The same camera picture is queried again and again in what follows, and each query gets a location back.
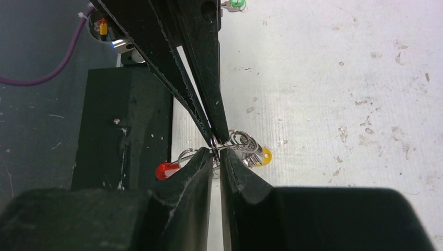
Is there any yellow key tag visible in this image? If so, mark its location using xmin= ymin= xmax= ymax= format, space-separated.
xmin=248 ymin=147 xmax=273 ymax=168

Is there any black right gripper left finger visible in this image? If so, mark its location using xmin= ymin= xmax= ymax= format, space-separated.
xmin=1 ymin=148 xmax=213 ymax=250

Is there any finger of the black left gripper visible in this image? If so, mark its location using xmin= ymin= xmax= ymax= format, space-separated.
xmin=164 ymin=1 xmax=229 ymax=144
xmin=93 ymin=1 xmax=212 ymax=145

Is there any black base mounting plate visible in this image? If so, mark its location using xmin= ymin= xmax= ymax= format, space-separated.
xmin=71 ymin=66 xmax=173 ymax=190

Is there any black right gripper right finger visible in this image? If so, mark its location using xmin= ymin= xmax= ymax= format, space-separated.
xmin=220 ymin=149 xmax=434 ymax=250

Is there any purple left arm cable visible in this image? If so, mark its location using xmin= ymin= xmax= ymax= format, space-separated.
xmin=0 ymin=5 xmax=96 ymax=87

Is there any green key tag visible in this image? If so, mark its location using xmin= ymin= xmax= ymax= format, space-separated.
xmin=220 ymin=0 xmax=246 ymax=13

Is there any steel key organizer ring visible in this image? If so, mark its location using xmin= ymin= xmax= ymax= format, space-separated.
xmin=156 ymin=129 xmax=265 ymax=181

